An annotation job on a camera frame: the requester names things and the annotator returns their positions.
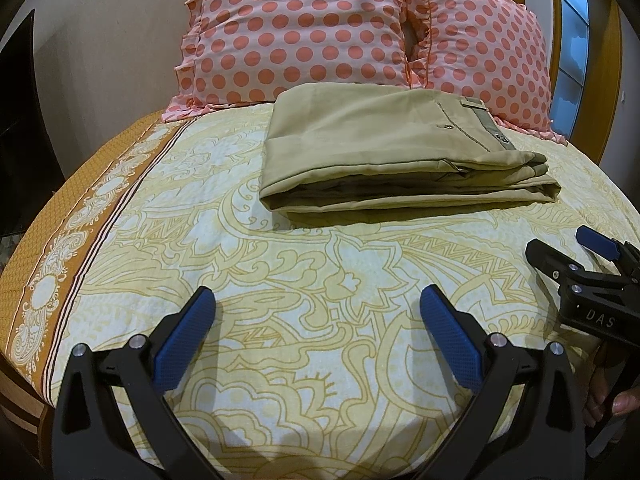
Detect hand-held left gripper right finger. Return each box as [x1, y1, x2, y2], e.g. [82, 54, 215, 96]
[414, 284, 587, 480]

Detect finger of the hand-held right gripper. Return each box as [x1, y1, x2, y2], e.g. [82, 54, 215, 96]
[525, 239, 610, 287]
[575, 225, 640, 282]

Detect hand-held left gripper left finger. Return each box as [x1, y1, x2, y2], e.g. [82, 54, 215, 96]
[52, 286, 227, 480]

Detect khaki pants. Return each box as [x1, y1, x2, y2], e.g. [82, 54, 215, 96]
[259, 82, 562, 227]

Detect person's right hand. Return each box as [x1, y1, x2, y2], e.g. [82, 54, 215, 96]
[582, 342, 640, 420]

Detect yellow patterned bed sheet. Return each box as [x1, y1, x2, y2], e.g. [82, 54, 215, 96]
[0, 101, 640, 480]

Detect wooden headboard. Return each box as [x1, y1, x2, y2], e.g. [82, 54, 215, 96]
[486, 0, 624, 165]

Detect small pink polka-dot pillow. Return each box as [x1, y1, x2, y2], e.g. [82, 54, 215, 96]
[403, 0, 570, 147]

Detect dark cabinet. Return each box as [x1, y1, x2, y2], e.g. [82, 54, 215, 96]
[0, 9, 67, 241]

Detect large pink polka-dot pillow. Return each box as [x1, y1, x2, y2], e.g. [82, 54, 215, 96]
[161, 0, 426, 124]

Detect wooden bed frame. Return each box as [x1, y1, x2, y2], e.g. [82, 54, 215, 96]
[0, 351, 57, 461]

